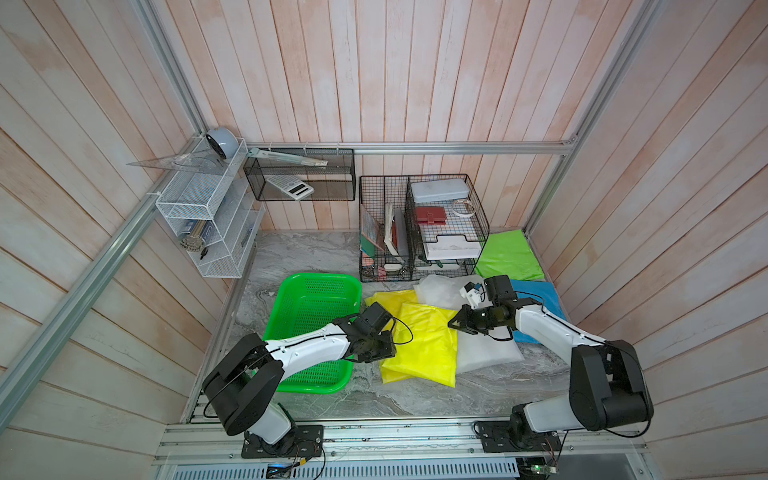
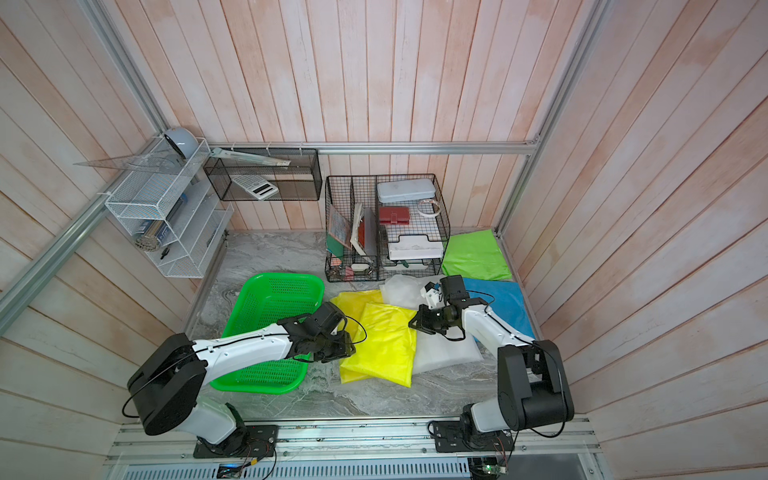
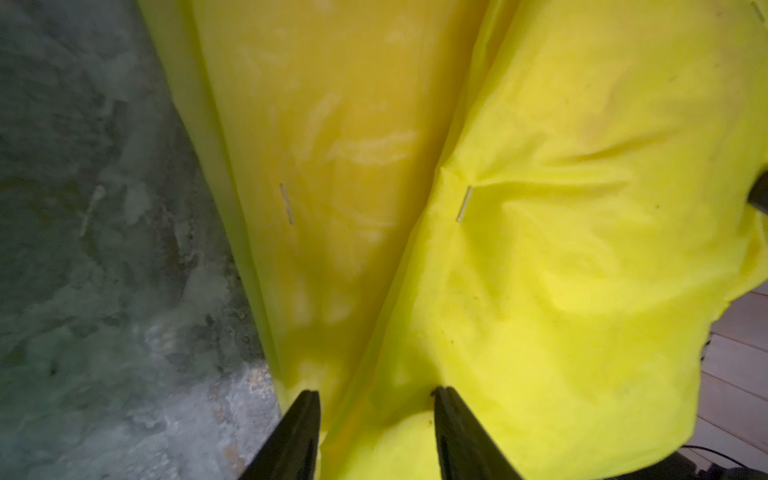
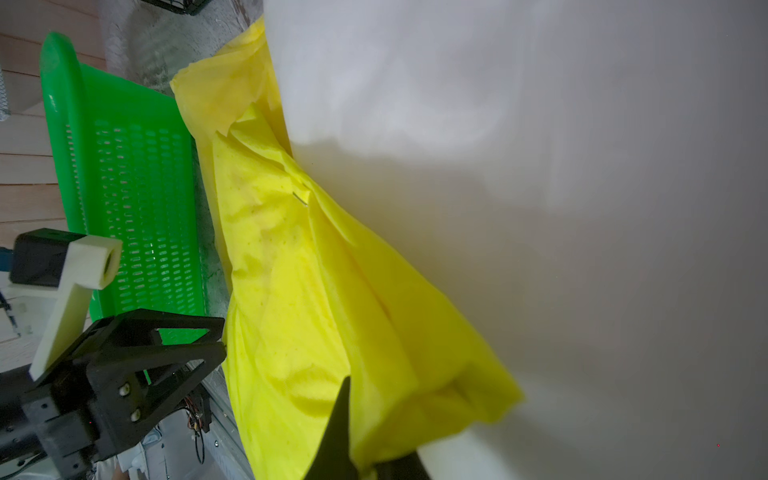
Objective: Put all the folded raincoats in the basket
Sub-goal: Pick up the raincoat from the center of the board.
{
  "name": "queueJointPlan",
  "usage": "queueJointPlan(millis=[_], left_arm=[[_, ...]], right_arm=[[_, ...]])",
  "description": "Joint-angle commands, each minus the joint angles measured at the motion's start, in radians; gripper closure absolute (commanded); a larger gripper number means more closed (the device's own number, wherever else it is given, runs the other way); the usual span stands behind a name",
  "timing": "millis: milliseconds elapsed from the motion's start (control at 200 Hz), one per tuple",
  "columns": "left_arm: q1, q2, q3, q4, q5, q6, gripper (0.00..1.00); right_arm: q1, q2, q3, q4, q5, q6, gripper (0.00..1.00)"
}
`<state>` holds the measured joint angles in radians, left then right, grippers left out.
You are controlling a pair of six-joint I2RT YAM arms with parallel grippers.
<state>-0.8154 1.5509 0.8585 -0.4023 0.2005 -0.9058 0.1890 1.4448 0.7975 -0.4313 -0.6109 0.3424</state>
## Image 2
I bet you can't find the white translucent raincoat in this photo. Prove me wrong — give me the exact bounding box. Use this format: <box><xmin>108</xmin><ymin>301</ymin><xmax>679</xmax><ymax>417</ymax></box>
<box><xmin>380</xmin><ymin>275</ymin><xmax>483</xmax><ymax>375</ymax></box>

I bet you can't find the neon yellow raincoat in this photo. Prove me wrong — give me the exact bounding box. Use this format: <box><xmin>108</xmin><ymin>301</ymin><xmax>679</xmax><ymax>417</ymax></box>
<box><xmin>340</xmin><ymin>303</ymin><xmax>418</xmax><ymax>388</ymax></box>

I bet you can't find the green plastic basket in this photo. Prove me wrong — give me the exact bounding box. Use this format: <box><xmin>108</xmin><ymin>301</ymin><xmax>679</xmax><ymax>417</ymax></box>
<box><xmin>211</xmin><ymin>273</ymin><xmax>325</xmax><ymax>395</ymax></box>

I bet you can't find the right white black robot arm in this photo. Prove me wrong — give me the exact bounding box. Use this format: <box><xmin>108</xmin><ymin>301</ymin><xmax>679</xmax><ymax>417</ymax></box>
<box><xmin>409</xmin><ymin>275</ymin><xmax>575</xmax><ymax>453</ymax></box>

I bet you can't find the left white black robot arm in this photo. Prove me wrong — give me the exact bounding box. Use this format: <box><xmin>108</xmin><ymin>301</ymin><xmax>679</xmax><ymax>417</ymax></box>
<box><xmin>126</xmin><ymin>302</ymin><xmax>355</xmax><ymax>457</ymax></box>

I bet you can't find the blue folded raincoat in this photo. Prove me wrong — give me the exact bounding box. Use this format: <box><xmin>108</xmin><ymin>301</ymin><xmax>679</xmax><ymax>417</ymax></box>
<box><xmin>464</xmin><ymin>278</ymin><xmax>535</xmax><ymax>338</ymax></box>

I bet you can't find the light green folded raincoat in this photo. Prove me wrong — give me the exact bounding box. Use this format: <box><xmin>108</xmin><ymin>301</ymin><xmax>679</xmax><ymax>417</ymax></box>
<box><xmin>442</xmin><ymin>230</ymin><xmax>513</xmax><ymax>281</ymax></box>

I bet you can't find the white paper tray box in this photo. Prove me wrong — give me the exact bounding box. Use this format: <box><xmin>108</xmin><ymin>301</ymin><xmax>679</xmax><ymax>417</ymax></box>
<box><xmin>388</xmin><ymin>235</ymin><xmax>444</xmax><ymax>261</ymax></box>

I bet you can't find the white tape roll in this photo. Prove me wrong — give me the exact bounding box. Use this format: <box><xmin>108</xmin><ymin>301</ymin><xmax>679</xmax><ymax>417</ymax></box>
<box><xmin>416</xmin><ymin>198</ymin><xmax>443</xmax><ymax>218</ymax></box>

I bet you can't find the red wallet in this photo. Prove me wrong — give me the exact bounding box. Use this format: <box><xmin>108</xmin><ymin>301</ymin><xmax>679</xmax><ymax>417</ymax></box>
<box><xmin>379</xmin><ymin>206</ymin><xmax>411</xmax><ymax>225</ymax></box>

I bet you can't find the grey pencil case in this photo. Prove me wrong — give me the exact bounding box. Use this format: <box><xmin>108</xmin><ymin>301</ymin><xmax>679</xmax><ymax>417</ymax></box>
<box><xmin>377</xmin><ymin>178</ymin><xmax>436</xmax><ymax>204</ymax></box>

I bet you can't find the white calculator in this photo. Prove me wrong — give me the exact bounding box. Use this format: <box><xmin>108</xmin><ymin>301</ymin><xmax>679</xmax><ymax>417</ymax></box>
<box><xmin>232</xmin><ymin>175</ymin><xmax>279</xmax><ymax>201</ymax></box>

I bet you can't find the rolled silver bundle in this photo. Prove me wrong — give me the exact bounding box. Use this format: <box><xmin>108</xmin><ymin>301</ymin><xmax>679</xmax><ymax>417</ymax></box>
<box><xmin>133</xmin><ymin>219</ymin><xmax>169</xmax><ymax>252</ymax></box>

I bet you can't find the clear triangle ruler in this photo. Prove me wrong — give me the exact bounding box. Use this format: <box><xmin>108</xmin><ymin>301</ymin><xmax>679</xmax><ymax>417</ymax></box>
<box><xmin>76</xmin><ymin>151</ymin><xmax>185</xmax><ymax>174</ymax></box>

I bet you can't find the black wire tray stack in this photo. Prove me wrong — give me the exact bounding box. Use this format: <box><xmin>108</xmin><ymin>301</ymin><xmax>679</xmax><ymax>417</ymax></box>
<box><xmin>375</xmin><ymin>173</ymin><xmax>451</xmax><ymax>280</ymax></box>

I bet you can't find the black wire file organizer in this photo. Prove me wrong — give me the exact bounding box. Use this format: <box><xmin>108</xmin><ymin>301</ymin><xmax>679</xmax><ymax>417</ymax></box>
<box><xmin>324</xmin><ymin>175</ymin><xmax>383</xmax><ymax>282</ymax></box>

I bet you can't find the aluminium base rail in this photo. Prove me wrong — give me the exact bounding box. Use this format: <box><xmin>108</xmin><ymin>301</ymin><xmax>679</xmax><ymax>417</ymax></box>
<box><xmin>100</xmin><ymin>416</ymin><xmax>612</xmax><ymax>479</ymax></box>

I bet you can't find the black mesh wall basket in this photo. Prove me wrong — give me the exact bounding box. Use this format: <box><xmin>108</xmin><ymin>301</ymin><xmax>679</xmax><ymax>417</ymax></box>
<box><xmin>204</xmin><ymin>147</ymin><xmax>322</xmax><ymax>201</ymax></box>

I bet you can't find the white wire wall shelf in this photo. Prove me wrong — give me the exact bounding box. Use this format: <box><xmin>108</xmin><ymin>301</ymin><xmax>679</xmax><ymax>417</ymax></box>
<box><xmin>106</xmin><ymin>138</ymin><xmax>233</xmax><ymax>279</ymax></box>

